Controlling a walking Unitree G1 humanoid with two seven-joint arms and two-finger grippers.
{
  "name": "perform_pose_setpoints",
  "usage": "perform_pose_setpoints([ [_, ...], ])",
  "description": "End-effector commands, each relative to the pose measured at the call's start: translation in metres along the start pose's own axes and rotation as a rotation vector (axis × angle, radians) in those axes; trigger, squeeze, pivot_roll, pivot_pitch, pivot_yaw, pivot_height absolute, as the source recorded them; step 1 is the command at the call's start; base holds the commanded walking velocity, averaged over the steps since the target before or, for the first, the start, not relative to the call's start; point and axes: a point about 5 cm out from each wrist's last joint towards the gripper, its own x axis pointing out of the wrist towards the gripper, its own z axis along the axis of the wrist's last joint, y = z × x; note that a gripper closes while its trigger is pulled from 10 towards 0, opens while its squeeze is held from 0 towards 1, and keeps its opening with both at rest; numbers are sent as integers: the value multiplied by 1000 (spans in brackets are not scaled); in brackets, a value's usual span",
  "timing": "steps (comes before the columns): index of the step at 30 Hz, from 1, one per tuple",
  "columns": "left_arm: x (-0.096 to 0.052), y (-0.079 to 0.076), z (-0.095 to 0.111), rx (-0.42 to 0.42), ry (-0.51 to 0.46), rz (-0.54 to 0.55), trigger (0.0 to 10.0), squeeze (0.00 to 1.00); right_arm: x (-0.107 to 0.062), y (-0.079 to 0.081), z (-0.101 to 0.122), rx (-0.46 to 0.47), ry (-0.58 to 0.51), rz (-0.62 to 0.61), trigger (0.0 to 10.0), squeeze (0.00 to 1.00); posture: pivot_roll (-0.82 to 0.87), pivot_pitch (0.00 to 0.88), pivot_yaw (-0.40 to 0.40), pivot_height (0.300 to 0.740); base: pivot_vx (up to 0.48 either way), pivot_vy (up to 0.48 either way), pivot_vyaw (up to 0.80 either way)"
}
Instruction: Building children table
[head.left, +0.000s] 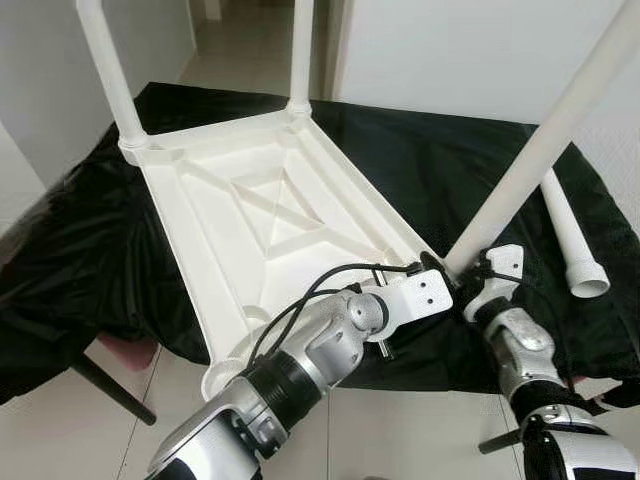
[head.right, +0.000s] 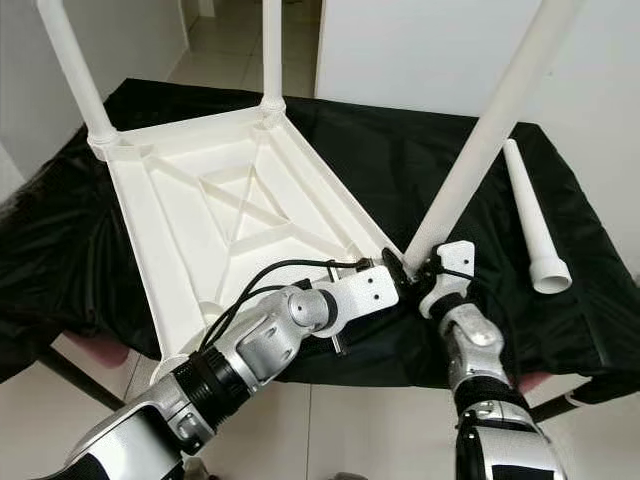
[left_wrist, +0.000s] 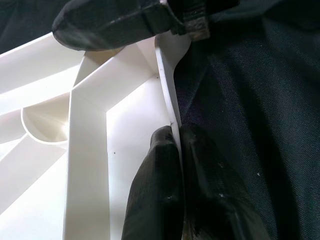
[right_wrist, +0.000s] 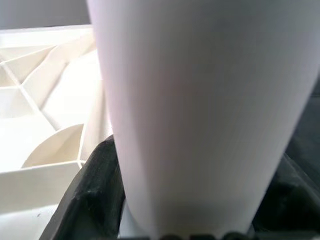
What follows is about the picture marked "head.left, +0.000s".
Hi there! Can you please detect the white plastic children table top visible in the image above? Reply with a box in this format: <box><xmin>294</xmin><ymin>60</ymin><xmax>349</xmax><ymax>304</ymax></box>
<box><xmin>118</xmin><ymin>100</ymin><xmax>448</xmax><ymax>403</ymax></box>

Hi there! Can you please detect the black table cloth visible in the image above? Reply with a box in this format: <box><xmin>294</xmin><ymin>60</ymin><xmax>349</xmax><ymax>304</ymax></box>
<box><xmin>0</xmin><ymin>82</ymin><xmax>640</xmax><ymax>406</ymax></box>

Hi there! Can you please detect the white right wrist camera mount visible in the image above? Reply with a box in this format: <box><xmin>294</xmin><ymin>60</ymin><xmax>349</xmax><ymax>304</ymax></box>
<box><xmin>463</xmin><ymin>243</ymin><xmax>528</xmax><ymax>323</ymax></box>

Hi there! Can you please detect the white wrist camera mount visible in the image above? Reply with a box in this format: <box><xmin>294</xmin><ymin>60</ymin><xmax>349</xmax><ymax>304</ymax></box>
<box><xmin>372</xmin><ymin>266</ymin><xmax>454</xmax><ymax>329</ymax></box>
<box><xmin>463</xmin><ymin>243</ymin><xmax>528</xmax><ymax>323</ymax></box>

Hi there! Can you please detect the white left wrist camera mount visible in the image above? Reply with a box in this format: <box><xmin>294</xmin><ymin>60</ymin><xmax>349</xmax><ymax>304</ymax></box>
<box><xmin>372</xmin><ymin>266</ymin><xmax>454</xmax><ymax>329</ymax></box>

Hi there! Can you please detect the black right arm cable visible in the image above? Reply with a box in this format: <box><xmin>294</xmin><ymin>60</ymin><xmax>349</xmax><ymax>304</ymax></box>
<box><xmin>485</xmin><ymin>262</ymin><xmax>591</xmax><ymax>386</ymax></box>

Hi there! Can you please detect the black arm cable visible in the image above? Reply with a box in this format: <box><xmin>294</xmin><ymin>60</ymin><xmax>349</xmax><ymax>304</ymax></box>
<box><xmin>248</xmin><ymin>260</ymin><xmax>423</xmax><ymax>363</ymax></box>
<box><xmin>485</xmin><ymin>262</ymin><xmax>591</xmax><ymax>386</ymax></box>

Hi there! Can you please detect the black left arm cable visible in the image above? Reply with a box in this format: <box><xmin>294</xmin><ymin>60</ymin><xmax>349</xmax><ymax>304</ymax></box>
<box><xmin>248</xmin><ymin>260</ymin><xmax>423</xmax><ymax>363</ymax></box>

